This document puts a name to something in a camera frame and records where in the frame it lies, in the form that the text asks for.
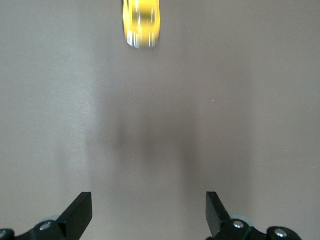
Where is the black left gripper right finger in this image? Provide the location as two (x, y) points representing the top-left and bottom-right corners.
(206, 191), (267, 240)

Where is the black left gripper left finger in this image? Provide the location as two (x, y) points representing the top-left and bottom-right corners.
(14, 191), (93, 240)

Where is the yellow beetle toy car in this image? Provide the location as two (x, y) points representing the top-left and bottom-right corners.
(121, 0), (161, 50)

